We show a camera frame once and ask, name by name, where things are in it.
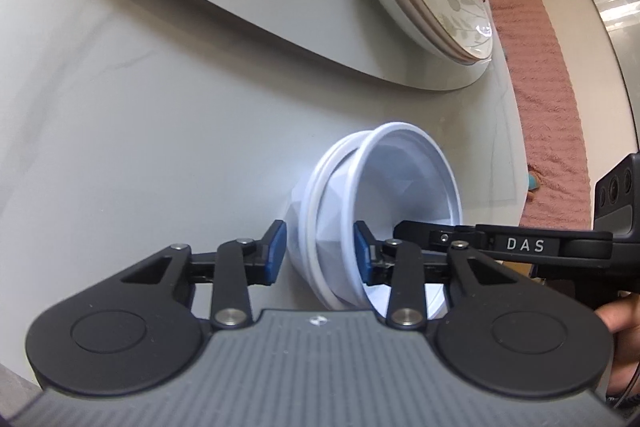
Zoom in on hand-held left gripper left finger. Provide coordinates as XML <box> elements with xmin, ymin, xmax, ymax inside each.
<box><xmin>120</xmin><ymin>219</ymin><xmax>288</xmax><ymax>330</ymax></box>

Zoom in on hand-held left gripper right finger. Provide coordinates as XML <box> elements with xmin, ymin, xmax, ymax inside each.
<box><xmin>352</xmin><ymin>220</ymin><xmax>538</xmax><ymax>330</ymax></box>

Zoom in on pink blanket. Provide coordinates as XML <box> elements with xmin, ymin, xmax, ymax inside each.
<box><xmin>470</xmin><ymin>0</ymin><xmax>593</xmax><ymax>228</ymax></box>

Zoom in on large pale blue bowl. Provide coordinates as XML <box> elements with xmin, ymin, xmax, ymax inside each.
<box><xmin>320</xmin><ymin>122</ymin><xmax>463</xmax><ymax>320</ymax></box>

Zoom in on person's right hand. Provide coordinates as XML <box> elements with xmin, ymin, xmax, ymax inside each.
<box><xmin>595</xmin><ymin>291</ymin><xmax>640</xmax><ymax>400</ymax></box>

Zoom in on cream white bowl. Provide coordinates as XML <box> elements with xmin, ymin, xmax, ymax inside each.
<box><xmin>306</xmin><ymin>134</ymin><xmax>381</xmax><ymax>308</ymax></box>

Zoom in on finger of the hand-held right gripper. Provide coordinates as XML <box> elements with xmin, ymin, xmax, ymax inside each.
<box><xmin>393</xmin><ymin>220</ymin><xmax>615</xmax><ymax>280</ymax></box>

